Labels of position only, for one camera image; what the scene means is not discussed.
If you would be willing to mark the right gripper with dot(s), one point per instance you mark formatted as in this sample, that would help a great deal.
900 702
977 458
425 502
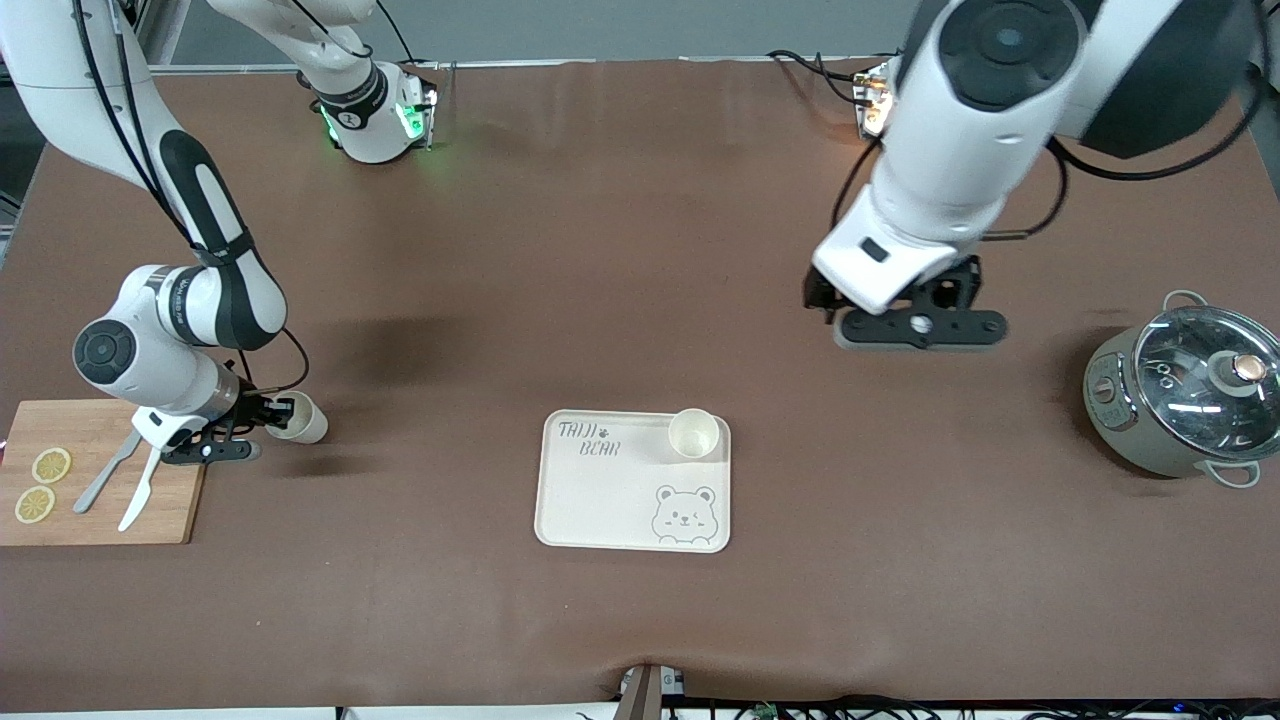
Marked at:
250 409

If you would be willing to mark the glass pot lid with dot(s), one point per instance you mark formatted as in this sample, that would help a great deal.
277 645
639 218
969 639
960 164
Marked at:
1200 400

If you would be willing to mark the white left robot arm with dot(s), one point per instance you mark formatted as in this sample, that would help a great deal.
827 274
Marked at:
960 140

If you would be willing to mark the grey plastic knife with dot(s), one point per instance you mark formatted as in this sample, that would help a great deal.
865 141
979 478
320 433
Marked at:
100 482

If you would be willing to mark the aluminium frame profile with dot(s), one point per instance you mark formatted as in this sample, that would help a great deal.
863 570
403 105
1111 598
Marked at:
130 20

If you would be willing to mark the white bear print tray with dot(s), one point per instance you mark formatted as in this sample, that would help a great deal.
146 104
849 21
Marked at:
600 510

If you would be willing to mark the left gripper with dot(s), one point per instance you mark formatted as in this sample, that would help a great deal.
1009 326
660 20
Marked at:
818 296

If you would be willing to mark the grey-green cooking pot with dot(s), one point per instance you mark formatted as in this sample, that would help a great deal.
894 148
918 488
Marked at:
1130 430

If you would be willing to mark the brown table cover mat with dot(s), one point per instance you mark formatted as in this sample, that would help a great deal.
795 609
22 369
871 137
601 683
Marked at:
640 620

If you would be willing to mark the white plastic cup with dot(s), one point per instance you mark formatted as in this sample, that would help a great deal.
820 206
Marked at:
308 425
693 435

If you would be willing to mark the white plastic knife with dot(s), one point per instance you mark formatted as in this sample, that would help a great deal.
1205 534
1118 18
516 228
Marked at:
135 505

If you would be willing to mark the yellow lemon slice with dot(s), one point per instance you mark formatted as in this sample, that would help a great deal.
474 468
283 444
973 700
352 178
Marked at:
51 465
35 504

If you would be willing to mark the bamboo cutting board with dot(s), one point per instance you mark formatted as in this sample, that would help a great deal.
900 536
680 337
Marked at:
60 430

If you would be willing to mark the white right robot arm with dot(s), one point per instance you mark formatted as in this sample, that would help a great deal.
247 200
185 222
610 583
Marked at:
60 100

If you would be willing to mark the table edge clamp bracket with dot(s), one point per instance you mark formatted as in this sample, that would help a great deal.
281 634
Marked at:
640 700

